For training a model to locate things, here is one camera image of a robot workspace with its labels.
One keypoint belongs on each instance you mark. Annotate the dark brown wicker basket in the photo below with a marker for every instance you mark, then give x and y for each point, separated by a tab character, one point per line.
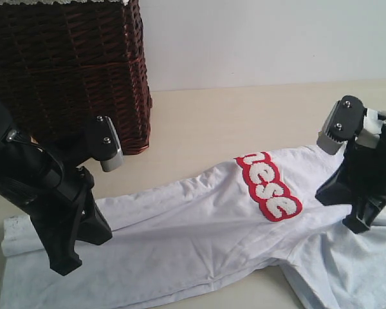
60	65

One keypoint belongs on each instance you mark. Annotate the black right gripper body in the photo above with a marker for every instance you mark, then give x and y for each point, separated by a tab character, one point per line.
366	172

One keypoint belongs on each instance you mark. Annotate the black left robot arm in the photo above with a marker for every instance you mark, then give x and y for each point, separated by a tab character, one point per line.
54	189

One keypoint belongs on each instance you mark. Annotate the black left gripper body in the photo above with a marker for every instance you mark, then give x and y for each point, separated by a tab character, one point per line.
40	182

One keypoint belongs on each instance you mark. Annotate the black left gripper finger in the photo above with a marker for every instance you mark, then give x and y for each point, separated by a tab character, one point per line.
55	220
93	227

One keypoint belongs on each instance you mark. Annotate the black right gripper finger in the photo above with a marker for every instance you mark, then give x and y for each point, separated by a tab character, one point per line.
364	212
335	190

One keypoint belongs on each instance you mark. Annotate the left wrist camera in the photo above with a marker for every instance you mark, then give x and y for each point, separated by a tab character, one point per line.
98	140

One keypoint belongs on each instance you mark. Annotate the white t-shirt red lettering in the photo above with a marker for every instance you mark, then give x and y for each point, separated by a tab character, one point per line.
197	235

